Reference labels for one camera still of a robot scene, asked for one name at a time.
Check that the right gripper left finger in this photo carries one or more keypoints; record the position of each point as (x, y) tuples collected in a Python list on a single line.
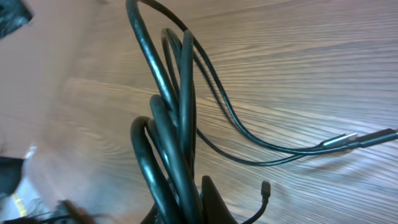
[(151, 217)]

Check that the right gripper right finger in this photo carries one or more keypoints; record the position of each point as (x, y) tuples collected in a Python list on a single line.
[(215, 210)]

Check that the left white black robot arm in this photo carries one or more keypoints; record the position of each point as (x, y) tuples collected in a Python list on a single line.
[(14, 15)]

